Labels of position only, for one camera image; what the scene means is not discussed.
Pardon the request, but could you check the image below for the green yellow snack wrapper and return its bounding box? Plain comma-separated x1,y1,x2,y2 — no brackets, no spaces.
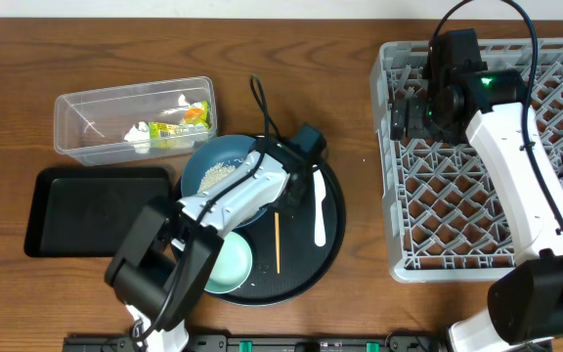
149,101,210,150

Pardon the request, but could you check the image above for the clear plastic bin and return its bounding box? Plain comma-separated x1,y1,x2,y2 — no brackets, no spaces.
54,76,218,166

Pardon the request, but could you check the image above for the mint green bowl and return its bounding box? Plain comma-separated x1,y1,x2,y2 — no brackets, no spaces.
205,232,253,294

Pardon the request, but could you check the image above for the black rectangular tray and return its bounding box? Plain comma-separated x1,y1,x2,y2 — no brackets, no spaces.
23,167,172,258

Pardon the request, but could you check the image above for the round black tray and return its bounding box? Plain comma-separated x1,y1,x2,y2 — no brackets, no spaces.
209,160,346,306

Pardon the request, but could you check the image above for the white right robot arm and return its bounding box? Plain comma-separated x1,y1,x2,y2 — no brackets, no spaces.
393,65,563,351

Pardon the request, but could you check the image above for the pile of white rice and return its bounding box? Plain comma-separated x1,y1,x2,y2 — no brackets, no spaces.
197,162,236,193

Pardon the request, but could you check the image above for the white plastic knife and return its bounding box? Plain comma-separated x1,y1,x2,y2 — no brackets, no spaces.
313,169,326,247

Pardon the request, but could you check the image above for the grey dishwasher rack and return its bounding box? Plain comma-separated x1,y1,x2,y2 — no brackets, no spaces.
369,38,563,283

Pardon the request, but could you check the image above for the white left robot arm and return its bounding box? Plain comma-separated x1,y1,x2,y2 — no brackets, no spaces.
105,123,346,351

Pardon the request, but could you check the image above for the blue plate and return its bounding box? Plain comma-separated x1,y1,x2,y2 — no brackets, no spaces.
176,135,267,237

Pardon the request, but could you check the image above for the black rail with green clips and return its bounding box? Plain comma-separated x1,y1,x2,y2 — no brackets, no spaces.
62,332,450,352

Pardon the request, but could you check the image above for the white paper napkin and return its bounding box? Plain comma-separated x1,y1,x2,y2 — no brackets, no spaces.
124,121,151,149

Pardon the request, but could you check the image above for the wooden chopstick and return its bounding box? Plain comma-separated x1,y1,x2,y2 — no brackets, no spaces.
274,212,281,274

